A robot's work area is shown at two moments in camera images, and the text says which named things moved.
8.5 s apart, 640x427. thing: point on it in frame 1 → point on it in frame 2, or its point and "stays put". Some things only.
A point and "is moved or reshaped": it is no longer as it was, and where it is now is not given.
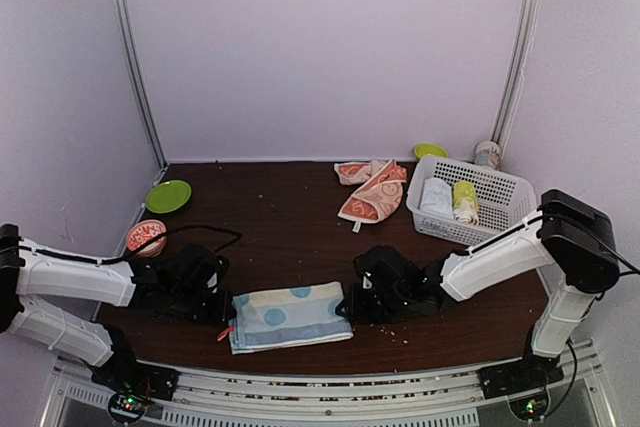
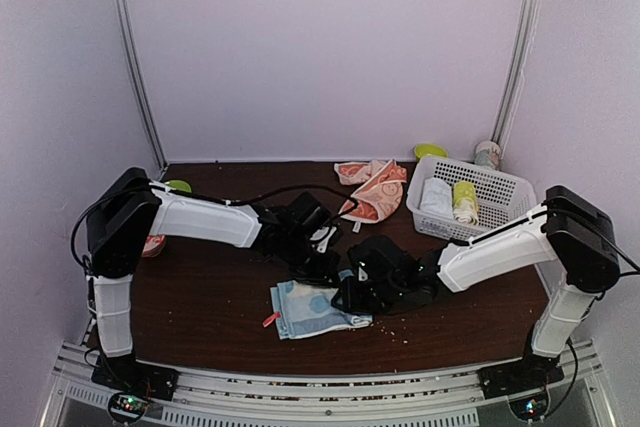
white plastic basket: (461, 201) stays put
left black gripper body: (187, 302) → (306, 267)
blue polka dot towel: (287, 317) is moved or reshaped
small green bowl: (426, 149) stays put
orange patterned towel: (380, 194) stays put
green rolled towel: (465, 202) stays put
